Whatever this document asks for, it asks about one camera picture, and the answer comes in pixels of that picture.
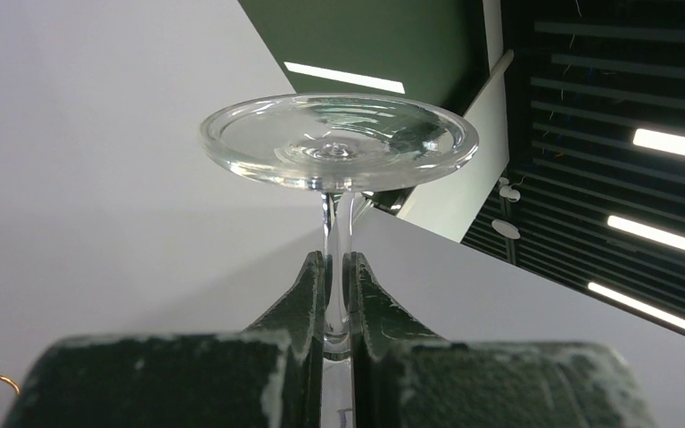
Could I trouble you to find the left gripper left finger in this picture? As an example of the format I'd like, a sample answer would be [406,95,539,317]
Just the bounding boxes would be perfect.
[3,251,326,427]

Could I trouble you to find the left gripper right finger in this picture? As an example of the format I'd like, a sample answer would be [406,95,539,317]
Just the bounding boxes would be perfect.
[344,252,656,427]

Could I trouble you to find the clear wine glass back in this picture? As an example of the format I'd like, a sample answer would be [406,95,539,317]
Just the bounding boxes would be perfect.
[200,94,479,427]

